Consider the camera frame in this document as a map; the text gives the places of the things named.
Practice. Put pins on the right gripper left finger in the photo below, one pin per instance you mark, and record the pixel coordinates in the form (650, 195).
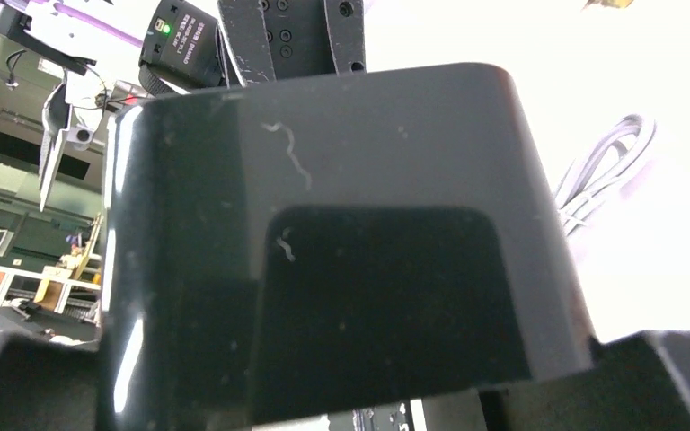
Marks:
(46, 386)

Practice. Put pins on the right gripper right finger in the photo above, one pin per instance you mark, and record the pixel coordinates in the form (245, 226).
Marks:
(641, 382)

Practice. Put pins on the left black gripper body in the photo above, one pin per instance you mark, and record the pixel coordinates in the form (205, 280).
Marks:
(268, 41)

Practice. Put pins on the black power strip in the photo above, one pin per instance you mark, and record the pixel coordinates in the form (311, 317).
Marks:
(317, 245)

